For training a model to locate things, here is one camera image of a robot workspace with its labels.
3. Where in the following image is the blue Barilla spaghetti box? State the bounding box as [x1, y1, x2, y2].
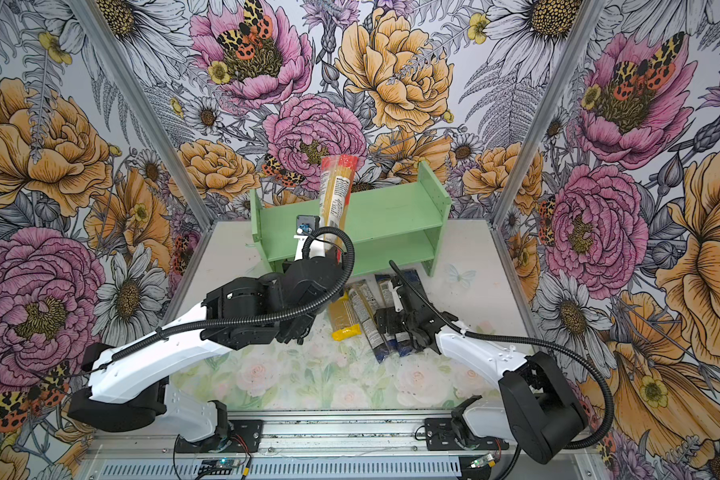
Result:
[402, 269, 426, 296]

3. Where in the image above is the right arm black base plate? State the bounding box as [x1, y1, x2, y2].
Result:
[423, 417, 509, 452]

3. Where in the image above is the red-ended spaghetti bag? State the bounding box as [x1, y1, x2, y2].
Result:
[319, 154, 359, 230]

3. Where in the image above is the right aluminium corner post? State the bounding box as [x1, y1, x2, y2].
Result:
[491, 0, 607, 228]

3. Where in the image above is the right black corrugated cable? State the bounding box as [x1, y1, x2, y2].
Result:
[388, 259, 615, 450]

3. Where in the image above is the yellow spaghetti bag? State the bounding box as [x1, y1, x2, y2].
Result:
[327, 293, 362, 342]

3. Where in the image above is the aluminium mounting rail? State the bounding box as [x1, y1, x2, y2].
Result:
[83, 410, 601, 460]

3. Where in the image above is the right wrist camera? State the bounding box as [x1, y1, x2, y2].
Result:
[389, 283, 404, 313]

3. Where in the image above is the green circuit board right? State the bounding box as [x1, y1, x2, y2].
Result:
[469, 453, 496, 469]

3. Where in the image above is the blue-ended spaghetti bag, left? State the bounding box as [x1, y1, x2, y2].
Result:
[348, 280, 396, 364]

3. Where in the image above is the light green wooden shelf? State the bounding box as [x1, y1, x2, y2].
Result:
[251, 162, 451, 276]

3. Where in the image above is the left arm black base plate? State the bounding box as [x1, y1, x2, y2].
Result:
[174, 420, 264, 454]

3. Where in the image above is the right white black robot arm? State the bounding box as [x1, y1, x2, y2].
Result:
[377, 285, 588, 464]

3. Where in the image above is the green circuit board left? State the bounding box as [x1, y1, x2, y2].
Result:
[196, 458, 245, 479]

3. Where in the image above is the blue-ended spaghetti bag,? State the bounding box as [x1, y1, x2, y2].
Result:
[375, 274, 414, 357]
[348, 280, 396, 364]

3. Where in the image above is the aluminium corner post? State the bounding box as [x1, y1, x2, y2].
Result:
[68, 0, 216, 230]
[491, 0, 607, 228]

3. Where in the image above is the blue-ended spaghetti bag, right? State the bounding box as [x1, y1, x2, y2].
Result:
[375, 274, 414, 357]

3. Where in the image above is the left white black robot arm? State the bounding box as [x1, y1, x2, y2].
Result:
[68, 257, 352, 443]

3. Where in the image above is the left aluminium corner post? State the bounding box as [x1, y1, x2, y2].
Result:
[68, 0, 216, 230]

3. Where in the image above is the green circuit board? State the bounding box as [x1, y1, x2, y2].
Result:
[196, 458, 245, 479]
[469, 453, 496, 469]

